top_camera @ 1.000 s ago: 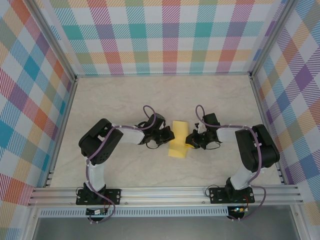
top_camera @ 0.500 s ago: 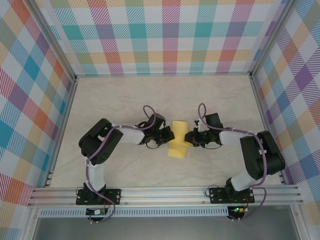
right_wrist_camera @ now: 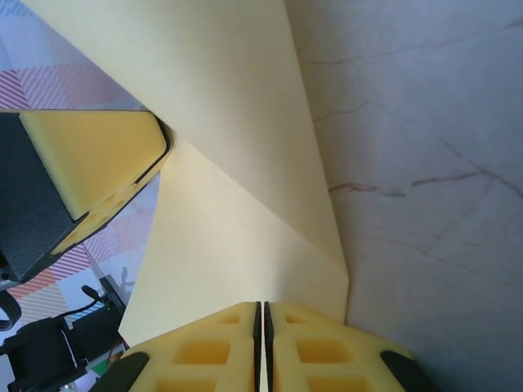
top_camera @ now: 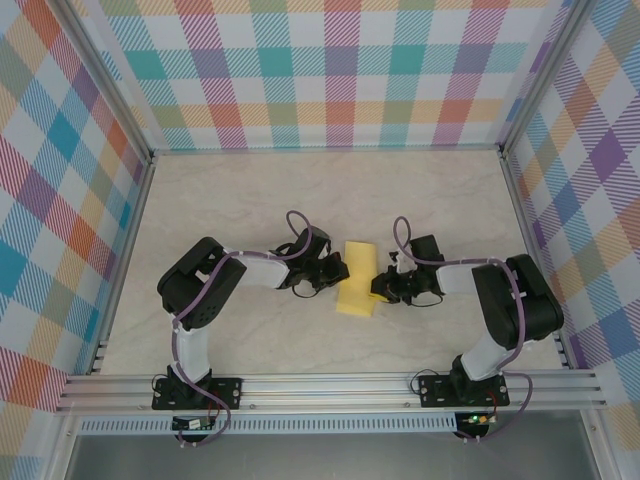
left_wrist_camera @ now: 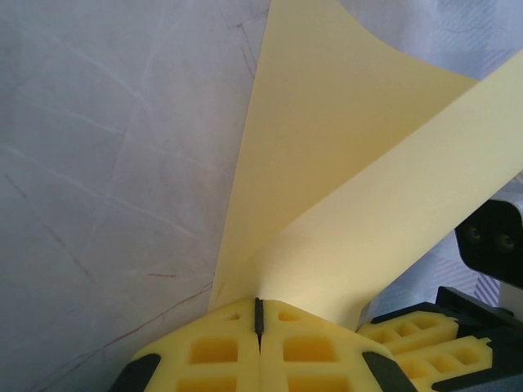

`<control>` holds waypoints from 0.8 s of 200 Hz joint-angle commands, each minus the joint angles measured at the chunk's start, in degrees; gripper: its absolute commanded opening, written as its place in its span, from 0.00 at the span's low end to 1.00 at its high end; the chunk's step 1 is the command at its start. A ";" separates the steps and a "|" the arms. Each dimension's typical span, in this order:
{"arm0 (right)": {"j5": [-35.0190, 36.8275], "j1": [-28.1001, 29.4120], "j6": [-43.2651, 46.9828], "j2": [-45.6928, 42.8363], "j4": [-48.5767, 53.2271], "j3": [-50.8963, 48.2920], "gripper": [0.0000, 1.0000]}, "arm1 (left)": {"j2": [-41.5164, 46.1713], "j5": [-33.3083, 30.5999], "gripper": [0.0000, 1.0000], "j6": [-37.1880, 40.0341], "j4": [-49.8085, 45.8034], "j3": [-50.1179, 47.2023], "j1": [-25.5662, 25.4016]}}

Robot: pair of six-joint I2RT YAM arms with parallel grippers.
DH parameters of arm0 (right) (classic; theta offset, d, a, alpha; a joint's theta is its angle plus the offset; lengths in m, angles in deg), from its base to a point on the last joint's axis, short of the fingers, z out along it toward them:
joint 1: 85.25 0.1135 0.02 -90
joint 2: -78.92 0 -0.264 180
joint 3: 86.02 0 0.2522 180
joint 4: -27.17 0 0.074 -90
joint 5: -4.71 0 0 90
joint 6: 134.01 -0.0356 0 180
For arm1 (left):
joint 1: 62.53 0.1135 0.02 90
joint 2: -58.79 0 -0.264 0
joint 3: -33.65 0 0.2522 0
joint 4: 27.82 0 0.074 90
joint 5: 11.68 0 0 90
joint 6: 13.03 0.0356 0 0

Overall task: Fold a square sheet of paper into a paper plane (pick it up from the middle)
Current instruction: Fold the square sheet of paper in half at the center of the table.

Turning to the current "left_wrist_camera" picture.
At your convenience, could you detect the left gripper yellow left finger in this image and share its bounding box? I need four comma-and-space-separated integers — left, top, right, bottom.
118, 297, 262, 392

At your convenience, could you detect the yellow square paper sheet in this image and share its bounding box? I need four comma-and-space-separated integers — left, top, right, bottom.
208, 0, 523, 332

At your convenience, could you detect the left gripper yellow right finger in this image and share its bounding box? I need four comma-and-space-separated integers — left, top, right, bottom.
260, 299, 416, 392

